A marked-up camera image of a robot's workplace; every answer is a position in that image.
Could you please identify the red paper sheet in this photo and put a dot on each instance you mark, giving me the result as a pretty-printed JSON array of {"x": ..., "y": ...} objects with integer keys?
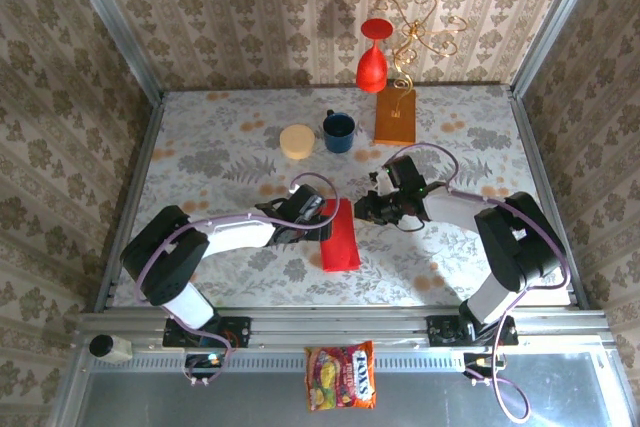
[{"x": 340, "y": 247}]

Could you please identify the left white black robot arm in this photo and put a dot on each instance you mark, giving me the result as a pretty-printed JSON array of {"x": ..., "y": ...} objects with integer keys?
[{"x": 235, "y": 237}]

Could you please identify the dark blue mug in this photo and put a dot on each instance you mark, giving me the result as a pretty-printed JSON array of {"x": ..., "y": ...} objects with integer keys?
[{"x": 339, "y": 142}]

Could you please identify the orange wooden rack base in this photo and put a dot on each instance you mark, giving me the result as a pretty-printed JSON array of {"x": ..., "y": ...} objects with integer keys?
[{"x": 395, "y": 129}]

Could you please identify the beige round lid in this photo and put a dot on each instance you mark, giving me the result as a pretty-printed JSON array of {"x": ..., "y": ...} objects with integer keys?
[{"x": 297, "y": 142}]

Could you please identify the floral tablecloth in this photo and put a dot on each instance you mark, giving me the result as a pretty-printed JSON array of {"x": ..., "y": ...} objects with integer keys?
[{"x": 225, "y": 122}]

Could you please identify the red wine glass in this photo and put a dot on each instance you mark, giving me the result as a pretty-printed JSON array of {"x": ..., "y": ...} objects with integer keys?
[{"x": 371, "y": 69}]

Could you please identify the red yellow candy bag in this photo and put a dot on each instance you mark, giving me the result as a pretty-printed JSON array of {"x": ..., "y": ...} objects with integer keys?
[{"x": 340, "y": 377}]

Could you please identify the black connector box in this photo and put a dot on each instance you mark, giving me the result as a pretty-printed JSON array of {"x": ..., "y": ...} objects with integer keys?
[
  {"x": 205, "y": 361},
  {"x": 480, "y": 362}
]

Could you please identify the grey metal panel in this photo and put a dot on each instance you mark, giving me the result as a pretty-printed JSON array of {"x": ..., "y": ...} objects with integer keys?
[{"x": 250, "y": 397}]

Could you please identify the aluminium frame cross rail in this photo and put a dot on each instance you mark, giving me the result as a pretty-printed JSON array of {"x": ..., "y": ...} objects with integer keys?
[{"x": 340, "y": 327}]

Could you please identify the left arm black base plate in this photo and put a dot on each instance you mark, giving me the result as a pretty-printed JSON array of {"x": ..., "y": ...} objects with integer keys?
[{"x": 240, "y": 332}]

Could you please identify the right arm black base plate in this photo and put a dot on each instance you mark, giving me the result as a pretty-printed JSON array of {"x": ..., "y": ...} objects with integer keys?
[{"x": 440, "y": 332}]

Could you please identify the aluminium table side rail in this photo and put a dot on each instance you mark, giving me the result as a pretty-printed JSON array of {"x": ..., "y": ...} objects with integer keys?
[
  {"x": 140, "y": 172},
  {"x": 531, "y": 147}
]

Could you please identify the small black white camera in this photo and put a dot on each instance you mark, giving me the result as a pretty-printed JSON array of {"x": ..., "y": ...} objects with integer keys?
[{"x": 107, "y": 346}]

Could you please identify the aluminium frame post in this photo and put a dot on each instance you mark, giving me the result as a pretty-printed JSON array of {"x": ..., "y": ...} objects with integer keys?
[
  {"x": 550, "y": 22},
  {"x": 110, "y": 22}
]

